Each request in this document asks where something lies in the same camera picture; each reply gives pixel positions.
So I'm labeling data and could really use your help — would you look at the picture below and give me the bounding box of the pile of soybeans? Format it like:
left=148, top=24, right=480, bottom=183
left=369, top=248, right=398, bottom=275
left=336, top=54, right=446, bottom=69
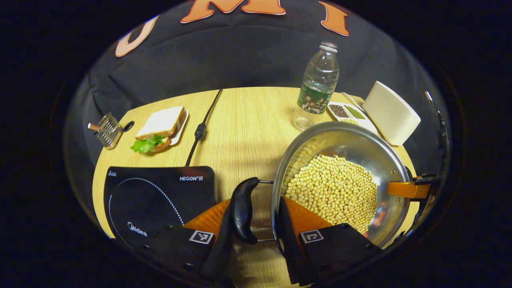
left=285, top=154, right=378, bottom=234

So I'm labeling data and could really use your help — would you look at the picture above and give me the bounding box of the black induction cooktop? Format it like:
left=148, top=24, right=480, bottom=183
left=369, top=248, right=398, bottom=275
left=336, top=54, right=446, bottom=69
left=103, top=166, right=216, bottom=250

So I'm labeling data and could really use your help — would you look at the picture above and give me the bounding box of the clear plastic water bottle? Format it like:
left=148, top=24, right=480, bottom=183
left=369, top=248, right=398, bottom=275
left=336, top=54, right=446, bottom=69
left=292, top=41, right=340, bottom=132

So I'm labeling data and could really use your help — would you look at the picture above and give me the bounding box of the sandwich with lettuce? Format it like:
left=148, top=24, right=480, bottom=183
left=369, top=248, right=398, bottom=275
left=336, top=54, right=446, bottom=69
left=130, top=106, right=188, bottom=154

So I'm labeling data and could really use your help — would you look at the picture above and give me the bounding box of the small white plate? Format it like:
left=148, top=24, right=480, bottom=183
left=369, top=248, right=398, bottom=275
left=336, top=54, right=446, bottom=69
left=160, top=109, right=189, bottom=146

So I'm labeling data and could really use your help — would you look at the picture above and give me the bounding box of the white divided bean dish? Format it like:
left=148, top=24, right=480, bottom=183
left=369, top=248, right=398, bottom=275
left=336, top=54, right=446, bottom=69
left=327, top=101, right=378, bottom=134

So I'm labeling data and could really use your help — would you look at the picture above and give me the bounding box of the black power cable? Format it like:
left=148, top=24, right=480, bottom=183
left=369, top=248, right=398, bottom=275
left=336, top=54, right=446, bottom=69
left=185, top=89, right=223, bottom=167

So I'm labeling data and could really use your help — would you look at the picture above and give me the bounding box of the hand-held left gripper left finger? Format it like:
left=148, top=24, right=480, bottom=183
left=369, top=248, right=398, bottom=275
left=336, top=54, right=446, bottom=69
left=138, top=199, right=240, bottom=286

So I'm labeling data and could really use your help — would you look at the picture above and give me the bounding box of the stainless steel pot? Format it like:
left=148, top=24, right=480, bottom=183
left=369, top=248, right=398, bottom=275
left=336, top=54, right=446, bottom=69
left=230, top=121, right=414, bottom=250

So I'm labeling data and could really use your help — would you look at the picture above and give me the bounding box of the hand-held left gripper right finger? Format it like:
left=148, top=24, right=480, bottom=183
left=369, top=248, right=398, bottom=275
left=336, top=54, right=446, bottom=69
left=277, top=196, right=382, bottom=286

